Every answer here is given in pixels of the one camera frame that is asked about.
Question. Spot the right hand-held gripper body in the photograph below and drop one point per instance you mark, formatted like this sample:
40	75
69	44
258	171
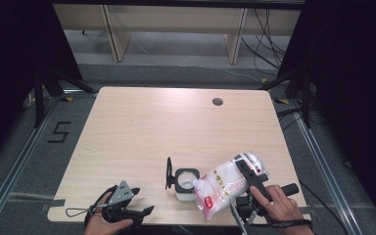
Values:
246	207

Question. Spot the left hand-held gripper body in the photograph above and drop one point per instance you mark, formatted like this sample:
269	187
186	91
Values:
121	192

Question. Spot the white and red plastic bag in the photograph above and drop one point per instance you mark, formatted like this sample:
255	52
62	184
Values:
222	187

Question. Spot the clear container with black lid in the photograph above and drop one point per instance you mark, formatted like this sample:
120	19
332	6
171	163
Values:
184	186

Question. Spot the person's right hand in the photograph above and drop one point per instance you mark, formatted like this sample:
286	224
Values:
282	210

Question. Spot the person's left hand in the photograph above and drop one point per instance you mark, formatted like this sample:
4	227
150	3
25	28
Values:
98	225

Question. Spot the grey tape strip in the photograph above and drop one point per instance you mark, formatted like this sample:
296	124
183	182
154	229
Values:
57	202
306	210

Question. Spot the yellow and black tape piece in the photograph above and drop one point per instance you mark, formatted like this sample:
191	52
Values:
282	102
67	99
264	80

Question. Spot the grey table grommet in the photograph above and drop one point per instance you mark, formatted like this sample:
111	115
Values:
217	101

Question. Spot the black metal stand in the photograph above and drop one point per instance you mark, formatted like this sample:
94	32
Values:
39	98
306	98

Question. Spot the black curtain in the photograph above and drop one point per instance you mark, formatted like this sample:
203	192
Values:
6	49
355	65

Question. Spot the light wooden shelf unit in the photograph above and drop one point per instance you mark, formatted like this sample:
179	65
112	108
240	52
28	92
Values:
176	19

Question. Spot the aluminium floor rail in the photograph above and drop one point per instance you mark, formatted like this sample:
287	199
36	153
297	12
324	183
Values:
321	164
16	166

